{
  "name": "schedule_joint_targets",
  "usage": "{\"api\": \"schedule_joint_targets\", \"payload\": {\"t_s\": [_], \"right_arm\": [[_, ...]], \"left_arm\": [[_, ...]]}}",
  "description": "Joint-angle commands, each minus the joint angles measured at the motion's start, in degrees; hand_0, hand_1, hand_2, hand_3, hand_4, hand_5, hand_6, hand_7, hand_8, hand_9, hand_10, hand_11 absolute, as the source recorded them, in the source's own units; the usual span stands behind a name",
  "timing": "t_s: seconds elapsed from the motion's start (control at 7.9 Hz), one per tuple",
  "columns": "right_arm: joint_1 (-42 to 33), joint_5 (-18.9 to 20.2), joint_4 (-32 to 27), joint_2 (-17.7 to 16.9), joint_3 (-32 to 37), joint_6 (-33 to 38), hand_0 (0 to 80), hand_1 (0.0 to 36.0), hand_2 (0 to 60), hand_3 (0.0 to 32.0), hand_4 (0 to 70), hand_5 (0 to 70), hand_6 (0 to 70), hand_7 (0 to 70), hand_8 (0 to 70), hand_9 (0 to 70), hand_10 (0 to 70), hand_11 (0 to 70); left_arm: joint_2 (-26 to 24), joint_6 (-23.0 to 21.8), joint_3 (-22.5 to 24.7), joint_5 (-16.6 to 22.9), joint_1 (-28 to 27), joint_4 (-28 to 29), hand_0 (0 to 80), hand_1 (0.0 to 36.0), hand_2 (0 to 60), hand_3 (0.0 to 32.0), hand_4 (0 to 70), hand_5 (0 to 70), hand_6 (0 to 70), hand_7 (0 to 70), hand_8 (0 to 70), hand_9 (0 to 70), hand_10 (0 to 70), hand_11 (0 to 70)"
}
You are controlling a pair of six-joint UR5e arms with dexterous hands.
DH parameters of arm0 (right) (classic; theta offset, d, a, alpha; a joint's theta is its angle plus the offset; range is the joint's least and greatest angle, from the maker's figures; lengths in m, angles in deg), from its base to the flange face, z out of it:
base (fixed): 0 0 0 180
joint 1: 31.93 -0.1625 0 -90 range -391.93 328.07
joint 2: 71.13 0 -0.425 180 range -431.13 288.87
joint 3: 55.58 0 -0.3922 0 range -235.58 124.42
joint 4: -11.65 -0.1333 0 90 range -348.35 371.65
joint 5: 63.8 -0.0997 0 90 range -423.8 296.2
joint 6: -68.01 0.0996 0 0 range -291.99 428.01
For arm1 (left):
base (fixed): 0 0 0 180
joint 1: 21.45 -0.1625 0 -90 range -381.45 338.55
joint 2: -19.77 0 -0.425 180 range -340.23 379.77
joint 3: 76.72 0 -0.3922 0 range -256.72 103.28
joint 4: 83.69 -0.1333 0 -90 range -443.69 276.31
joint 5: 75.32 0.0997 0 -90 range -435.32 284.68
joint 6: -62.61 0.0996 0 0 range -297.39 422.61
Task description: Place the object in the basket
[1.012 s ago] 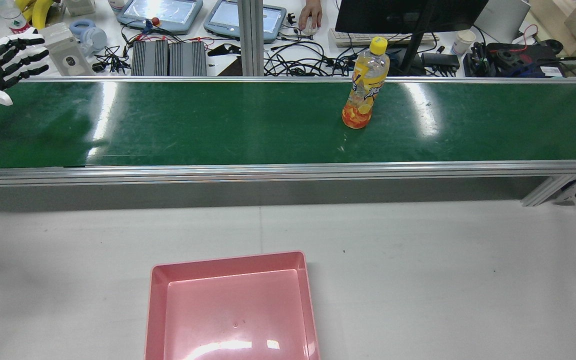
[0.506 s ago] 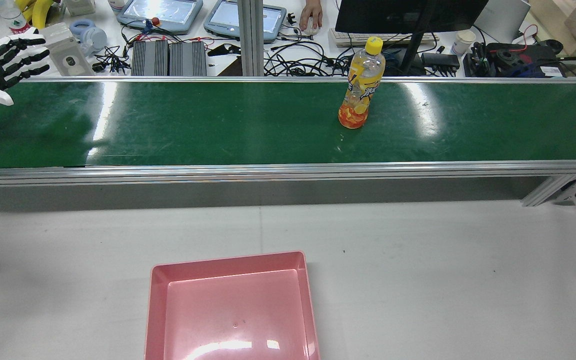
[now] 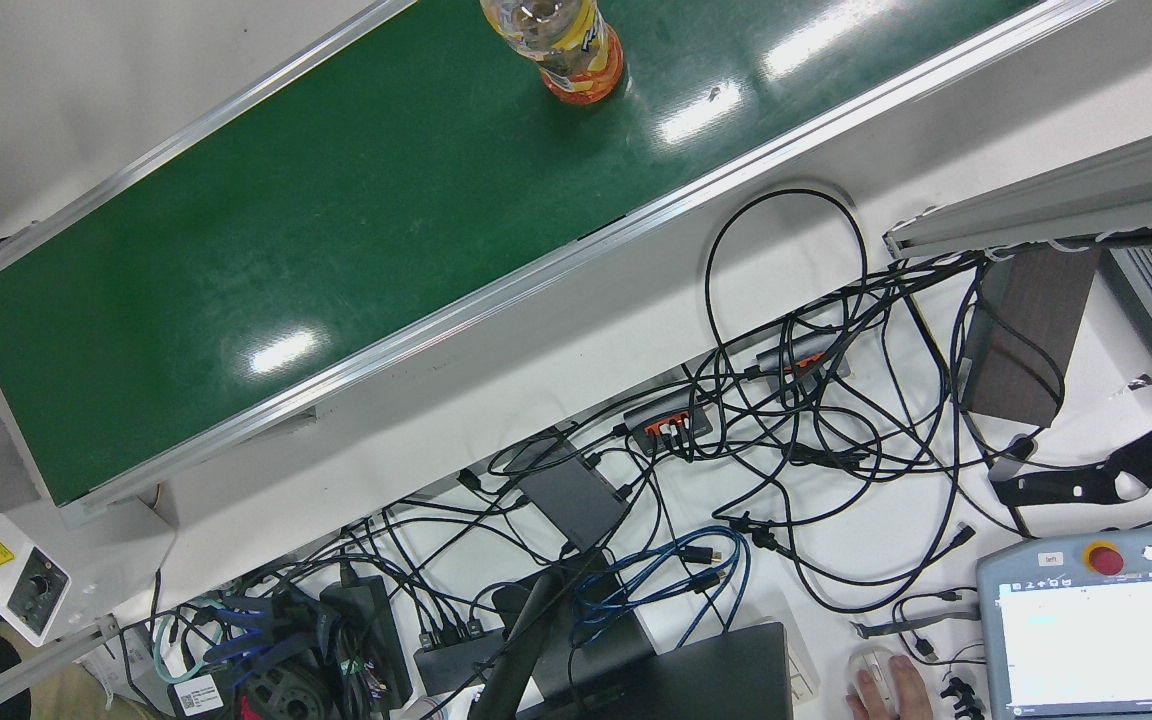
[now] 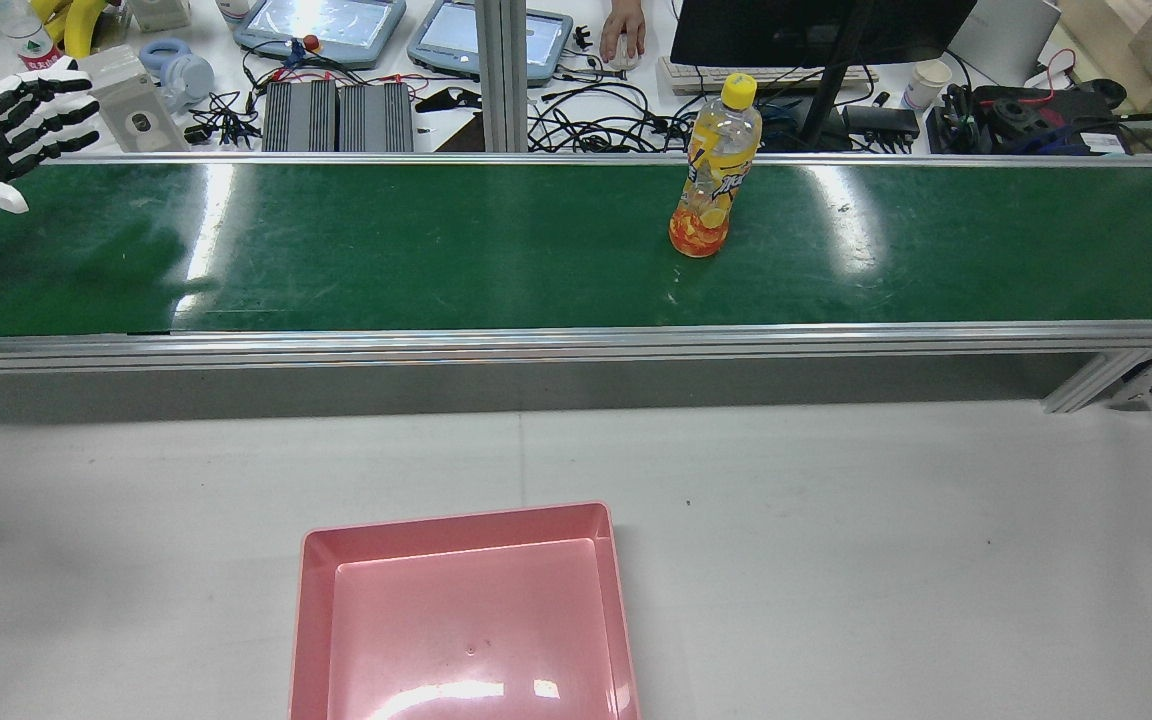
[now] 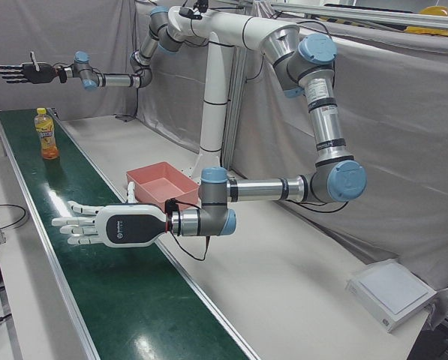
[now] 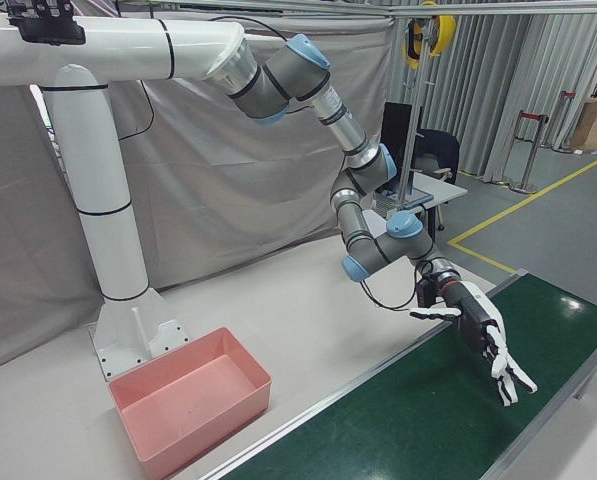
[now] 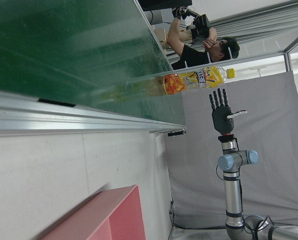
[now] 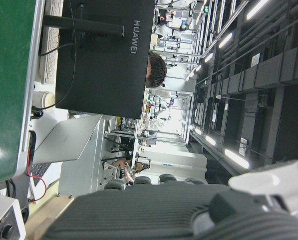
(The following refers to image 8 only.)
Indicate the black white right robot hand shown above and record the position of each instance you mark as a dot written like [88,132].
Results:
[143,212]

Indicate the green conveyor belt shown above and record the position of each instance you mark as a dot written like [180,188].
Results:
[6,75]

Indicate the ceiling strip light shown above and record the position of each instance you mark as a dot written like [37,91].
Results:
[225,40]
[210,140]
[256,8]
[236,158]

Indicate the silver laptop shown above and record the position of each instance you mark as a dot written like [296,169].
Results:
[66,140]

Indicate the background person striped top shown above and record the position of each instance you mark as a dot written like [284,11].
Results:
[123,171]

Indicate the black Huawei monitor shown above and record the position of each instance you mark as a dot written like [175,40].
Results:
[101,75]

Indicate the seated person dark hair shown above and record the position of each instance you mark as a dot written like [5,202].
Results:
[156,71]

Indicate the white keyboard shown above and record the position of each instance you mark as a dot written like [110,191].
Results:
[49,65]

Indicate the white conveyor control box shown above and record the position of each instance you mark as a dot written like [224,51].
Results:
[1,212]

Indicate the white paper cup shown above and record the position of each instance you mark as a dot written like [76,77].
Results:
[44,99]

